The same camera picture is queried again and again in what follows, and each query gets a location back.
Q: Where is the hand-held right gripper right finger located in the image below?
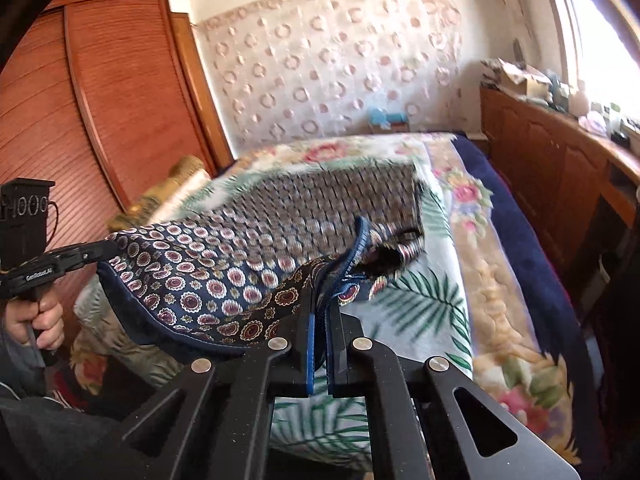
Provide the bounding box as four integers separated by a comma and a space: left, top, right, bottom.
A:
324, 305, 583, 480

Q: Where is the person's left hand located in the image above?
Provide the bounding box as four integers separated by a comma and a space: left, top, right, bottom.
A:
2, 299, 67, 352

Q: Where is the golden pillow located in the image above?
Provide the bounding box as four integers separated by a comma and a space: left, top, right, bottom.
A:
106, 155, 214, 234

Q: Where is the person's dark clothing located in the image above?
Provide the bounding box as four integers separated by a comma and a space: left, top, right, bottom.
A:
0, 390, 168, 480

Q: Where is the person's left forearm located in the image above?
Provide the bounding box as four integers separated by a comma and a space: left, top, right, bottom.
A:
0, 330, 48, 402

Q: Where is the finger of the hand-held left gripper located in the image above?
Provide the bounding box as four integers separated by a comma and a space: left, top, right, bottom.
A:
47, 239, 122, 275

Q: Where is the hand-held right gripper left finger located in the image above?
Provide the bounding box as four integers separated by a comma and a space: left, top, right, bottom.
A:
62, 287, 321, 480

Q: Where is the bright window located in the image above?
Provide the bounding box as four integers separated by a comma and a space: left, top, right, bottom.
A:
539, 0, 640, 113

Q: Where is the open cardboard box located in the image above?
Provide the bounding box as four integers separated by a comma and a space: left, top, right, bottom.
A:
481, 58, 552, 99

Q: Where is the pink plastic bag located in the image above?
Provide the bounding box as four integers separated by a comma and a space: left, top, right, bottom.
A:
577, 109, 609, 134

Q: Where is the wooden cabinet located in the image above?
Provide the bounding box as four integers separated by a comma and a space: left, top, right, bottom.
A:
478, 84, 640, 313

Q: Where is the floral blanket with navy border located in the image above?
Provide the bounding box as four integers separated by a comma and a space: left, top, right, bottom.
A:
69, 131, 603, 472

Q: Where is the wooden wardrobe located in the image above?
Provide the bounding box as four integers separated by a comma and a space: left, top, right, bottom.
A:
0, 0, 236, 311

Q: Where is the white lace ring-pattern curtain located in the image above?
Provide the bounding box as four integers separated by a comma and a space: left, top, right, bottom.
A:
192, 0, 467, 149

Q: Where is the cardboard box with blue contents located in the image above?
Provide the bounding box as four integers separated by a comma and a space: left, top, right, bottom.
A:
367, 106, 411, 134

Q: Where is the navy medallion-print garment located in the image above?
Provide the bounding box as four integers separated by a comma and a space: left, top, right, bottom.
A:
96, 162, 427, 361

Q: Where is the green leaf-print towel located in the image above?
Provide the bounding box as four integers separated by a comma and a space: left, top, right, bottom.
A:
74, 160, 475, 472

